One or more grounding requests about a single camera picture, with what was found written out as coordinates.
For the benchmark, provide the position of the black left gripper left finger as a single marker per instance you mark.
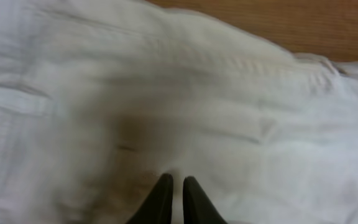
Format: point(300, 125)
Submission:
point(157, 207)

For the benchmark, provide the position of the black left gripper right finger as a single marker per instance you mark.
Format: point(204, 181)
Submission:
point(197, 207)

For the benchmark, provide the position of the beige khaki shorts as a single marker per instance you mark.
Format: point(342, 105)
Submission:
point(99, 98)

